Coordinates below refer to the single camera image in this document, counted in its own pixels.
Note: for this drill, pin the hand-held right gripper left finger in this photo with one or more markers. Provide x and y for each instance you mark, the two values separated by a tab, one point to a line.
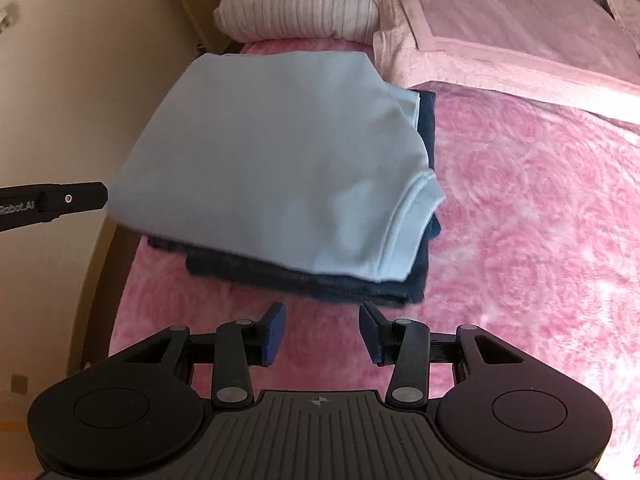
274	335

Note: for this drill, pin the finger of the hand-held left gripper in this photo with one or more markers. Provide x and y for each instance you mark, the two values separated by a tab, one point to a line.
75	200

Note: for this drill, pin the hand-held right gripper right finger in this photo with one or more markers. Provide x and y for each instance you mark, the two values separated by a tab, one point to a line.
372	335

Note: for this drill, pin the light blue sweatshirt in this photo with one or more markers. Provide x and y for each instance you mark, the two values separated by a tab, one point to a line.
275	160

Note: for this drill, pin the pink floral blanket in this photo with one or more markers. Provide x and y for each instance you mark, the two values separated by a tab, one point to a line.
525	210

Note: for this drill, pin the dark navy folded garment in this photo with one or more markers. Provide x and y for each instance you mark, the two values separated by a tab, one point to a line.
427	125

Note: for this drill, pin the white striped pillow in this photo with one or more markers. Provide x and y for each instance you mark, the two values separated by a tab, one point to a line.
300	0

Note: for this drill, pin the pink pillow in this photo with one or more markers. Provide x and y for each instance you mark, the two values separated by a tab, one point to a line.
475	15
620	10

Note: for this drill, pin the wooden bed frame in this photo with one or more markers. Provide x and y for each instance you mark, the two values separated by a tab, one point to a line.
90	300

